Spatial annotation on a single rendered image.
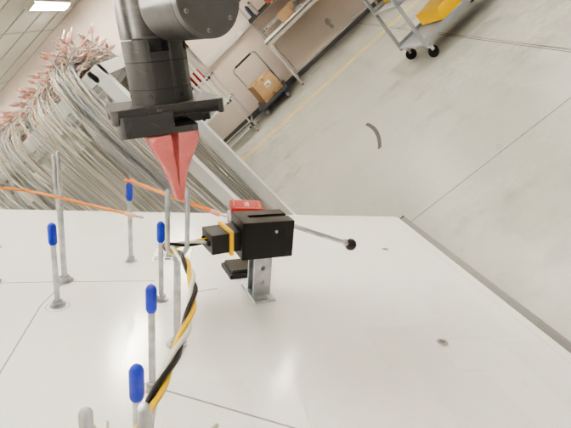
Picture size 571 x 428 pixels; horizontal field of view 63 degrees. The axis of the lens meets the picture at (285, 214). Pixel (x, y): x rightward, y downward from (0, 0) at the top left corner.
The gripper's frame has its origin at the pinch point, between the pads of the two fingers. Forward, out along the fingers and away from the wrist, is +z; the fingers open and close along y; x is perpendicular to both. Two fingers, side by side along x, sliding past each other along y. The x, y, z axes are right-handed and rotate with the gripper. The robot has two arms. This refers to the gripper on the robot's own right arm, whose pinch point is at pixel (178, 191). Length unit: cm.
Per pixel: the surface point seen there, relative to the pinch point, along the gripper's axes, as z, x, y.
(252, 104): 106, 762, 274
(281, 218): 3.6, -4.6, 9.3
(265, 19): -33, 745, 305
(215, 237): 3.8, -5.0, 2.0
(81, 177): 13, 65, -11
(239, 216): 3.0, -2.9, 5.3
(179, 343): 0.7, -24.7, -5.1
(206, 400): 10.5, -18.5, -3.3
